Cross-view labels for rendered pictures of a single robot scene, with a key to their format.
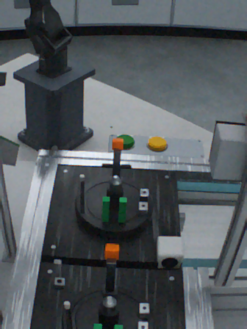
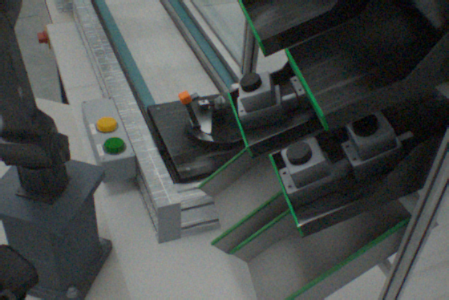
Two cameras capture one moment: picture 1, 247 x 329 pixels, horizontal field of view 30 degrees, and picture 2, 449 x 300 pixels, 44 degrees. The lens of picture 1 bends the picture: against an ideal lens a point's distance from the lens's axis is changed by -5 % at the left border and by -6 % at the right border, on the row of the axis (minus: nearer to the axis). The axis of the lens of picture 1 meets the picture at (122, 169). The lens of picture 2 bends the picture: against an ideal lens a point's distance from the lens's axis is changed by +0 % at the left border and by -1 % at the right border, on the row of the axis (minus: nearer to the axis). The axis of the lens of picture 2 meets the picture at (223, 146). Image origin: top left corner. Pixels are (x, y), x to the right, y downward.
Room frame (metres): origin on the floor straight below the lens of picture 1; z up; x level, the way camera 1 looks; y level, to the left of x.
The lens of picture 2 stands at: (0.97, 0.86, 1.69)
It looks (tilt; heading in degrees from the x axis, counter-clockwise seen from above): 40 degrees down; 246
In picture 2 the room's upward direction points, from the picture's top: 5 degrees clockwise
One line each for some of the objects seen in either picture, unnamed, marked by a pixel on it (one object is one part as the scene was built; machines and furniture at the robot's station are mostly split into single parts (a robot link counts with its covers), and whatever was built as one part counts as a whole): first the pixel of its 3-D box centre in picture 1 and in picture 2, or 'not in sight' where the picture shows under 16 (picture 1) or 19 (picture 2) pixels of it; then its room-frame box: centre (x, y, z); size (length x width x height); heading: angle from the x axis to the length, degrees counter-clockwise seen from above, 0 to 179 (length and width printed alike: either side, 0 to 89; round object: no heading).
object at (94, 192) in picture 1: (114, 206); (218, 124); (0.62, 0.01, 0.98); 0.14 x 0.14 x 0.02
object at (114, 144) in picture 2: (124, 142); (114, 146); (0.83, 0.00, 0.96); 0.04 x 0.04 x 0.02
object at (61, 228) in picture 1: (114, 214); (217, 131); (0.62, 0.01, 0.96); 0.24 x 0.24 x 0.02; 1
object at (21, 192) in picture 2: (53, 59); (42, 172); (0.97, 0.18, 1.09); 0.07 x 0.07 x 0.06; 54
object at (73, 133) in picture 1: (54, 104); (52, 229); (0.98, 0.18, 0.96); 0.15 x 0.15 x 0.20; 54
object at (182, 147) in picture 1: (156, 156); (107, 137); (0.83, -0.07, 0.93); 0.21 x 0.07 x 0.06; 91
